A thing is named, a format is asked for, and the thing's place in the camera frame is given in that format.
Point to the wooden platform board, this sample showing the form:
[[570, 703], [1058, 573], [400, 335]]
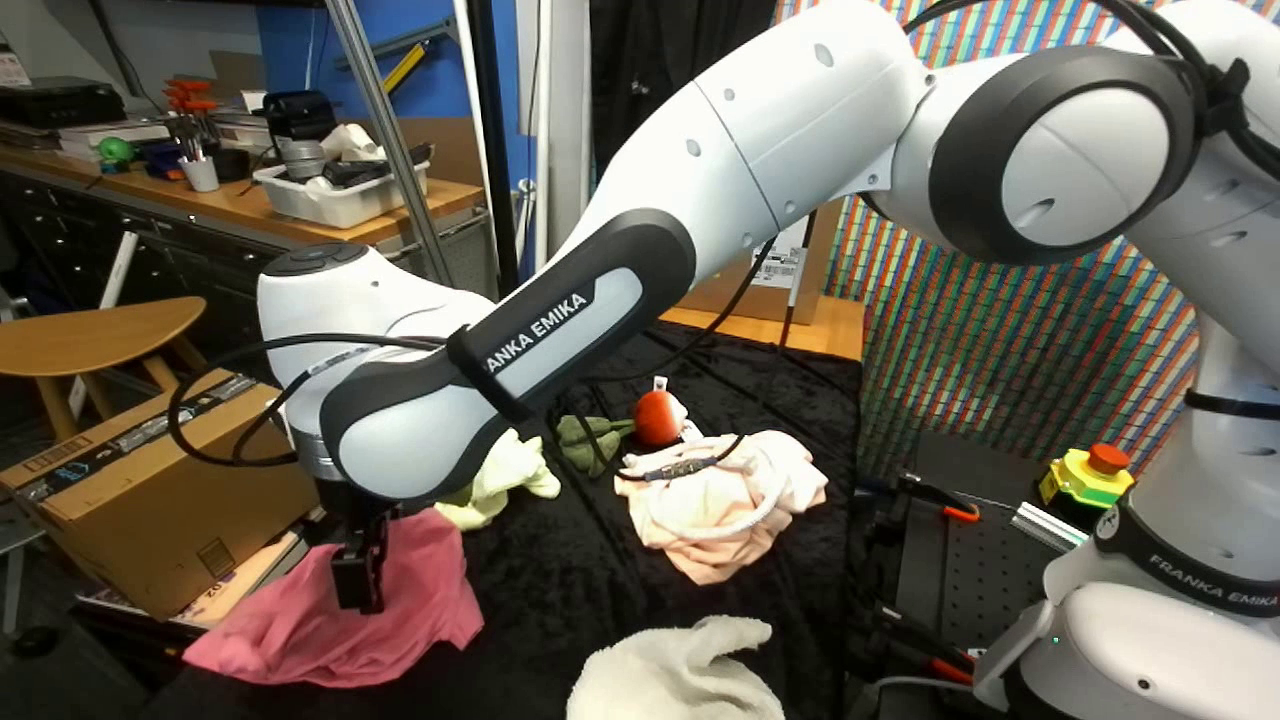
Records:
[[824, 335]]

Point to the black fabric curtain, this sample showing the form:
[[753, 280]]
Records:
[[654, 53]]

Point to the silver metal bar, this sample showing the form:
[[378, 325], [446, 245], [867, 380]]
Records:
[[1055, 526]]

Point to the green object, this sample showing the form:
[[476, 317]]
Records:
[[115, 153]]

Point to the yellow red emergency stop button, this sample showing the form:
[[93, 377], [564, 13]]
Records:
[[1087, 478]]

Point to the white plastic bin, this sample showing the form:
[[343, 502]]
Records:
[[333, 200]]

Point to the cream white towel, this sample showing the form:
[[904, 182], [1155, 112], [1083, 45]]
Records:
[[666, 683]]

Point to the long cardboard box black stripe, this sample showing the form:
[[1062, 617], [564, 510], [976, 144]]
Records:
[[144, 506]]

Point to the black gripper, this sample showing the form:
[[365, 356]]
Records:
[[356, 522]]

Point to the blue panel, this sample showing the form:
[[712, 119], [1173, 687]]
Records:
[[301, 45]]

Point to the black velvet tablecloth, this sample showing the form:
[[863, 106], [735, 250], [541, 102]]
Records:
[[532, 602]]

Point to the pale yellow white cloth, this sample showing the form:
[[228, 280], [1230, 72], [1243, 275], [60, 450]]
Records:
[[515, 475]]

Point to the white cup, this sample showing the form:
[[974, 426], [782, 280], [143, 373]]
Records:
[[202, 172]]

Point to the multicolour patterned backdrop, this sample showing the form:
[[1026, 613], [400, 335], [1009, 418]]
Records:
[[1012, 335]]

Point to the yellow tool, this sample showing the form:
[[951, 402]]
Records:
[[407, 67]]

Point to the black case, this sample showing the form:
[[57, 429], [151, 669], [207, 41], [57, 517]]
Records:
[[60, 106]]

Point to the peach shirt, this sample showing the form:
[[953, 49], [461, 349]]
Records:
[[721, 547]]

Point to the black breadboard plate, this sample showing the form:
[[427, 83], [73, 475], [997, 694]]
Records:
[[986, 585]]

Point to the black cylindrical device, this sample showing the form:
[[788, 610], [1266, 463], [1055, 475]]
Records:
[[301, 124]]

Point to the light metal rod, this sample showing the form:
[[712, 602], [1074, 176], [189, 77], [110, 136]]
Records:
[[387, 134]]

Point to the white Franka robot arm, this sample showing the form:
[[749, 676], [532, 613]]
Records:
[[800, 122]]

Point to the wooden stool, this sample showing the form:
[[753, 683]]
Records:
[[93, 339]]

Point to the black vertical pole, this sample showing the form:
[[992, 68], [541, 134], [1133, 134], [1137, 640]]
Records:
[[487, 134]]

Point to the pink cloth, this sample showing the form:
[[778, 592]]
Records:
[[320, 640]]

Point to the orange red object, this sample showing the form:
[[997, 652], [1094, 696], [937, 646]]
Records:
[[189, 97]]

